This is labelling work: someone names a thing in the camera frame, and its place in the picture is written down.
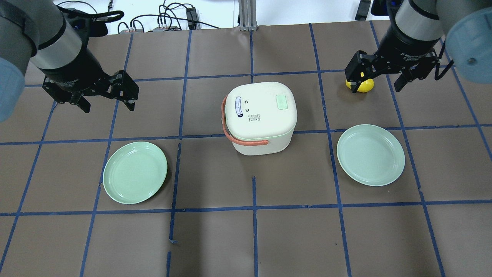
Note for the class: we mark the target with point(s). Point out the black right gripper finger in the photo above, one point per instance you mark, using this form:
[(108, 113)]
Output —
[(360, 68), (408, 75)]

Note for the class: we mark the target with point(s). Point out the orange rice cooker handle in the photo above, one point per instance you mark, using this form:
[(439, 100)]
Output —
[(232, 139)]

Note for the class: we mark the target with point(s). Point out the green plate near right arm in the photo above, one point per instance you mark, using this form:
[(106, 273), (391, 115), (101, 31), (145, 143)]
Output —
[(370, 155)]

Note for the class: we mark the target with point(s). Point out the aluminium frame post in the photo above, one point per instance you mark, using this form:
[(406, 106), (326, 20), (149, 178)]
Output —
[(247, 15)]

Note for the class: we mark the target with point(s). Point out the yellow lemon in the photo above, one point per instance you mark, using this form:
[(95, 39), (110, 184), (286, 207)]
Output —
[(364, 86)]

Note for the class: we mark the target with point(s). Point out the white rice cooker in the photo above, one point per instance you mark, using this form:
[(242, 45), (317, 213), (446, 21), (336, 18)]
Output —
[(261, 111)]

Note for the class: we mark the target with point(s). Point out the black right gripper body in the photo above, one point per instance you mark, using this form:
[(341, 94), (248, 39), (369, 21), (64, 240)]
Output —
[(408, 49)]

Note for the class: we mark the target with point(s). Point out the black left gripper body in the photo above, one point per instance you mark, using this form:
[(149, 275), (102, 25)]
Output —
[(73, 72)]

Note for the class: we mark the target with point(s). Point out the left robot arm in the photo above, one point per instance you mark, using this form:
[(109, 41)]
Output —
[(38, 32)]

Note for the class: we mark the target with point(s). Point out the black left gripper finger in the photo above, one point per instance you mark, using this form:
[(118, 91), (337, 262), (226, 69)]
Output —
[(124, 89), (77, 100)]

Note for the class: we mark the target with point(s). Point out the green plate near left arm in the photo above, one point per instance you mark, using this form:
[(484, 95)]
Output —
[(134, 173)]

